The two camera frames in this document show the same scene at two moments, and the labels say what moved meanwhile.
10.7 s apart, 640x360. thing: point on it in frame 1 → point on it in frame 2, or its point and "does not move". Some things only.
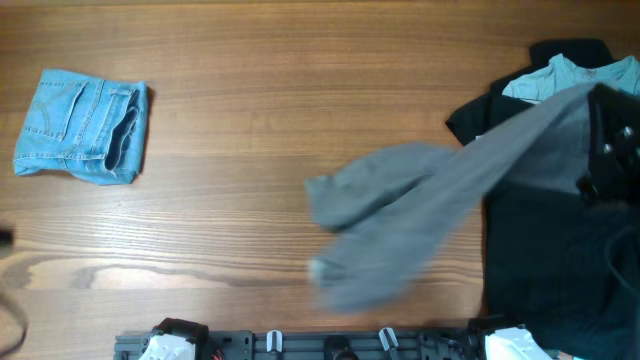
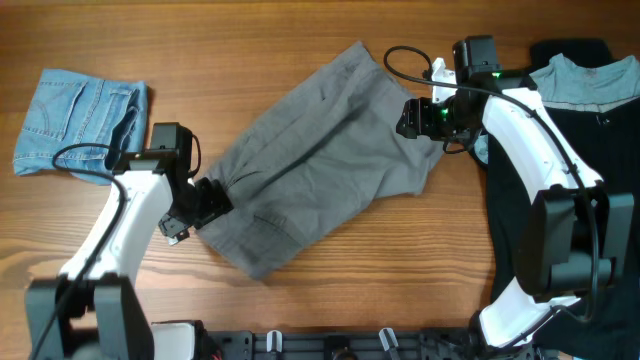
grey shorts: [384, 213] → [328, 146]
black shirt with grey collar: [557, 263] does not move
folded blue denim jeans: [95, 128] does not move
